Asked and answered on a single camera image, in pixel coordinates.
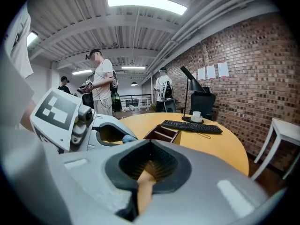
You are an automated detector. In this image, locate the white side table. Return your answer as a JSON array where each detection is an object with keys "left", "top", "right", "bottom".
[{"left": 250, "top": 117, "right": 300, "bottom": 181}]

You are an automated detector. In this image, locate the black office chair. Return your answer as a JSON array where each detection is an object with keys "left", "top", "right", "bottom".
[{"left": 188, "top": 86, "right": 217, "bottom": 121}]

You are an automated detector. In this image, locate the black metal railing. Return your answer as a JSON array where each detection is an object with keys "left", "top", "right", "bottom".
[{"left": 119, "top": 94, "right": 152, "bottom": 110}]

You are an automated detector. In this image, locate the person's white shirt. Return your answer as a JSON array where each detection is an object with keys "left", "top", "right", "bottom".
[{"left": 0, "top": 3, "right": 35, "bottom": 127}]

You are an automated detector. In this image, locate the grey chair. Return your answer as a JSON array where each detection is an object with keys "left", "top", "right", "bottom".
[{"left": 165, "top": 98, "right": 177, "bottom": 113}]

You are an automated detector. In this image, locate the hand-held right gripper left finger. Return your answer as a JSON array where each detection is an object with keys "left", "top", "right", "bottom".
[{"left": 45, "top": 139, "right": 151, "bottom": 225}]

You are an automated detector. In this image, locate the black keyboard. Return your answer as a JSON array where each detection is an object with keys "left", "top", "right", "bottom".
[{"left": 161, "top": 120, "right": 223, "bottom": 135}]

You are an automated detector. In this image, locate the small white table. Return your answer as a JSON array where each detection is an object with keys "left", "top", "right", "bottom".
[{"left": 136, "top": 97, "right": 151, "bottom": 112}]

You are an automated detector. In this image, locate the black keyboard cable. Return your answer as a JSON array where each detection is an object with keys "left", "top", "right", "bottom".
[{"left": 187, "top": 125, "right": 211, "bottom": 139}]

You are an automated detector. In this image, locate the black desk lamp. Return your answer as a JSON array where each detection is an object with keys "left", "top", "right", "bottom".
[{"left": 180, "top": 66, "right": 207, "bottom": 124}]

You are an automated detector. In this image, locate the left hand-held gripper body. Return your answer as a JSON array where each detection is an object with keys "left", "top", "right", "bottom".
[{"left": 30, "top": 88, "right": 99, "bottom": 155}]

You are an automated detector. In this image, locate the person's left forearm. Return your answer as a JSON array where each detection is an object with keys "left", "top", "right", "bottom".
[{"left": 19, "top": 99, "right": 38, "bottom": 133}]

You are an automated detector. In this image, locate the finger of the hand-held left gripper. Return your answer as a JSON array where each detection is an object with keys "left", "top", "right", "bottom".
[
  {"left": 93, "top": 131, "right": 132, "bottom": 150},
  {"left": 93, "top": 114, "right": 139, "bottom": 140}
]

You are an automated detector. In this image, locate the brown wooden box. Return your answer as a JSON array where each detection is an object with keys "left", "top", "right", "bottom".
[{"left": 143, "top": 124, "right": 182, "bottom": 146}]

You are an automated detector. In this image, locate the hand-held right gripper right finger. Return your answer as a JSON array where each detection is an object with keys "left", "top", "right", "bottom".
[{"left": 135, "top": 139, "right": 270, "bottom": 225}]

